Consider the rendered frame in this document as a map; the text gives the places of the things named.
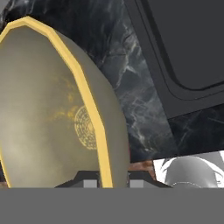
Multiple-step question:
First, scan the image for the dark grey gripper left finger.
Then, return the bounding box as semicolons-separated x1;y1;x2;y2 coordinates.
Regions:
54;171;101;189

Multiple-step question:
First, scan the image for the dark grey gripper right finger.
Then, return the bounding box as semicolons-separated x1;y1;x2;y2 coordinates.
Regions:
127;171;173;189

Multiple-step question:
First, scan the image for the dark grey sink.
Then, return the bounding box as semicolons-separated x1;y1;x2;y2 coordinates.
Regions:
123;0;224;120

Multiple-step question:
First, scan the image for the olive bowl with yellow rim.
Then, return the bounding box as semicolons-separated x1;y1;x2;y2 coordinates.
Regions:
0;15;131;189

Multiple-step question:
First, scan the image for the white and grey round object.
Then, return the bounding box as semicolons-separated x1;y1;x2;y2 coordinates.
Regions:
152;150;224;189

